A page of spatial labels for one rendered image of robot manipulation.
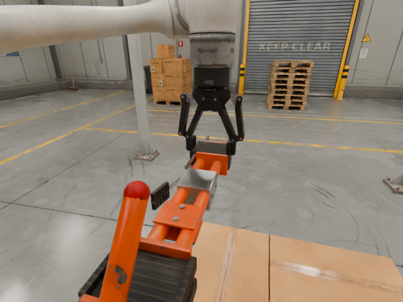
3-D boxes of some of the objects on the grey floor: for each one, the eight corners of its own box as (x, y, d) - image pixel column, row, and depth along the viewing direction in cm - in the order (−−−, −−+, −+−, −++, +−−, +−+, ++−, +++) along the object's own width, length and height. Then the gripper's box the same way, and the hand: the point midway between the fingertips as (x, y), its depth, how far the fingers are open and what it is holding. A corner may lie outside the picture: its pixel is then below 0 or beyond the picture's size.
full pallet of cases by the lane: (183, 105, 701) (181, 44, 631) (152, 103, 721) (147, 44, 651) (192, 98, 809) (192, 45, 740) (166, 97, 829) (162, 45, 760)
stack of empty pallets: (306, 111, 636) (316, 61, 584) (266, 108, 658) (272, 61, 605) (298, 102, 752) (306, 60, 699) (264, 100, 773) (269, 59, 721)
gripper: (157, 66, 45) (165, 166, 55) (264, 68, 40) (252, 178, 49) (171, 65, 52) (176, 154, 61) (264, 65, 47) (254, 163, 56)
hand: (210, 155), depth 54 cm, fingers closed on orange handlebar, 8 cm apart
